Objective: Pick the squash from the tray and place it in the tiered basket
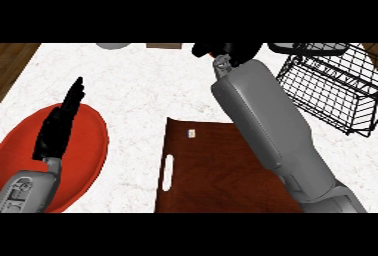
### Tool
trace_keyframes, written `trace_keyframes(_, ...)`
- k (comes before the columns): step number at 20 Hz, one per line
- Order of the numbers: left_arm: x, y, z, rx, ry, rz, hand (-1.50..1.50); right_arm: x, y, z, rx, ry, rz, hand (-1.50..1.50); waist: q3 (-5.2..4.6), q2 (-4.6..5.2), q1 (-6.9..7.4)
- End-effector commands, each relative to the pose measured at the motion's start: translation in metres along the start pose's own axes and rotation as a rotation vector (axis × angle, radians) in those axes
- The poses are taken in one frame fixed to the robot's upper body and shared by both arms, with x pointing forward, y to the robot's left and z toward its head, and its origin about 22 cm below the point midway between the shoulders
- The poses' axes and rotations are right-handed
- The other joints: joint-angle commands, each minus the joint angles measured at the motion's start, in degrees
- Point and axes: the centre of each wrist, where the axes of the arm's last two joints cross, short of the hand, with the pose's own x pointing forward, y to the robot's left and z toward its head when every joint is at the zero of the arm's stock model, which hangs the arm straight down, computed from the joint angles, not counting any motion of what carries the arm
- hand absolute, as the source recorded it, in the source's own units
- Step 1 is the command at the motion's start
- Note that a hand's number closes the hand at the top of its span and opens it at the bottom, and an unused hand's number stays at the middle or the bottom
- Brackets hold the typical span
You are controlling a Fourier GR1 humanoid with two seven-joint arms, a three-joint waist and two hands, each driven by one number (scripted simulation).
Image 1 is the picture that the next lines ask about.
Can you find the grey round object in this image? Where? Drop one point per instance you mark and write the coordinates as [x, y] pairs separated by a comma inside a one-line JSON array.
[[112, 45]]

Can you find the brown flat object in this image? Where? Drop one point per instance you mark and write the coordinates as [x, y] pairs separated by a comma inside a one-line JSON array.
[[164, 45]]

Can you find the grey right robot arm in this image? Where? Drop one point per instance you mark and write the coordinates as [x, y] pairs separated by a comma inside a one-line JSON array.
[[274, 133]]

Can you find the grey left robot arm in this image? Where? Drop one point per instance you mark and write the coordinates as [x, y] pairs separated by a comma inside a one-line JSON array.
[[26, 190]]

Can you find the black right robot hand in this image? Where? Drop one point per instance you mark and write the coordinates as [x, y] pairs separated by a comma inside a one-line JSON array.
[[240, 51]]

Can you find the red oval plate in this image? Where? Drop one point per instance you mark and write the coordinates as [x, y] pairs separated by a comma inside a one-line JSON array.
[[81, 150]]

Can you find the brown wooden tray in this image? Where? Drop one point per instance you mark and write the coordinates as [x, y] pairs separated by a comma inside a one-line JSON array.
[[221, 170]]

